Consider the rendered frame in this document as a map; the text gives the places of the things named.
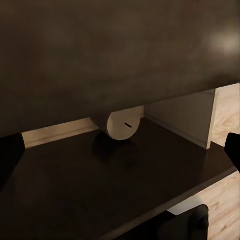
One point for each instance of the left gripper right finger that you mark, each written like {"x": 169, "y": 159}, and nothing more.
{"x": 232, "y": 148}

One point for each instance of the cabinet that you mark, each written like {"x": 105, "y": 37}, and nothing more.
{"x": 65, "y": 61}

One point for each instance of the pillar candle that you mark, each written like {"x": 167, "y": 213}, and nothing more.
{"x": 119, "y": 125}

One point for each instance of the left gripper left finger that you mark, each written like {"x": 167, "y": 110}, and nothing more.
{"x": 12, "y": 149}

